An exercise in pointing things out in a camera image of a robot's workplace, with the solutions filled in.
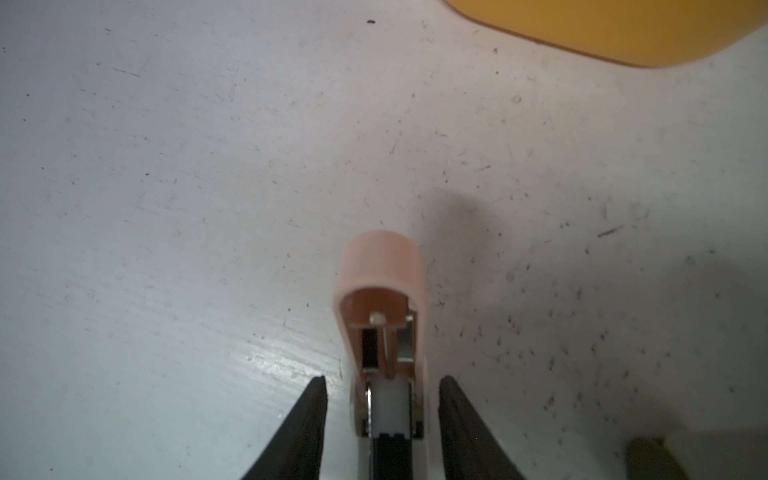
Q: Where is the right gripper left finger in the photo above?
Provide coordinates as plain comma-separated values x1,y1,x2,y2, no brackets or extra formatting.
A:
242,376,328,480

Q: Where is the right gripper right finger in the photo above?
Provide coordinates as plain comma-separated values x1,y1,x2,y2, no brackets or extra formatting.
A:
438,375,524,480

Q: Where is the yellow plastic tray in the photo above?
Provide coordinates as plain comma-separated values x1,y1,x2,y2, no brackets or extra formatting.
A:
448,0,767,68

